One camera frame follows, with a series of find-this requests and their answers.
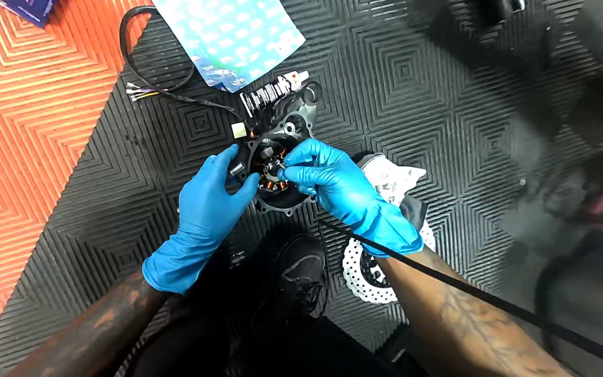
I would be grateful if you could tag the person's right hand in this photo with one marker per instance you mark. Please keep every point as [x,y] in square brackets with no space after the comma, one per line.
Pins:
[346,183]

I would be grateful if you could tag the person's left hand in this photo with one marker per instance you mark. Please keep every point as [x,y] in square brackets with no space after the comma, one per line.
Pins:
[202,199]

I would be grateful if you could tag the person's left index finger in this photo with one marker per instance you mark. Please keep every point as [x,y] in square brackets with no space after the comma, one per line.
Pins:
[224,159]

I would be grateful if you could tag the person's right fingers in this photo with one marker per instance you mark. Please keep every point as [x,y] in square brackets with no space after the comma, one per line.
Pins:
[306,174]

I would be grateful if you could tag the person's left thumb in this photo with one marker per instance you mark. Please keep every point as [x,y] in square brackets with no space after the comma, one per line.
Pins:
[245,191]

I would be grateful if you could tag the small silver bolt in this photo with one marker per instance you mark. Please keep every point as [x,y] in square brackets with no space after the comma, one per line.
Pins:
[281,165]

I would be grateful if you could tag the black metal engine cover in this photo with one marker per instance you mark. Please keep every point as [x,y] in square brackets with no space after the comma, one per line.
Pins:
[287,202]

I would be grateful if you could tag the person's left forearm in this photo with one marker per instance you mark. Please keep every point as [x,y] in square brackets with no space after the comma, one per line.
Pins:
[108,319]

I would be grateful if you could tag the person's right forearm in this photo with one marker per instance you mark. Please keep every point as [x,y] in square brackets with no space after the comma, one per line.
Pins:
[437,298]

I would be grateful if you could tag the copper coil stator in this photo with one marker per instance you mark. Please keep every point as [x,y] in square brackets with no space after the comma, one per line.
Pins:
[270,185]

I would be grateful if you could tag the white connector block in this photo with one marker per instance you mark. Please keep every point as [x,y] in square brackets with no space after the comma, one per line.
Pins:
[238,130]

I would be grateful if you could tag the crumpled white cloth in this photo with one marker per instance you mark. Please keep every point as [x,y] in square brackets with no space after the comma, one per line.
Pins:
[391,176]

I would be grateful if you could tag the white and black tube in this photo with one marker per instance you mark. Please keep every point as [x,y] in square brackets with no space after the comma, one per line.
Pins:
[275,91]

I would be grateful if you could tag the perforated silver brake disc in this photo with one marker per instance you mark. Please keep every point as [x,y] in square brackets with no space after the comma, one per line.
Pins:
[354,268]

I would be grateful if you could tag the light blue printed sheet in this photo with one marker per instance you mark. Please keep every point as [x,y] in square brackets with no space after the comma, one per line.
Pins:
[244,39]

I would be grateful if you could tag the person's legs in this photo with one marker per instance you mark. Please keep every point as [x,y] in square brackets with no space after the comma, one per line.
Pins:
[291,340]

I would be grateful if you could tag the dark blue box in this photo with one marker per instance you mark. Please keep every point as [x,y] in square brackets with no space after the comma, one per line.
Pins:
[34,11]

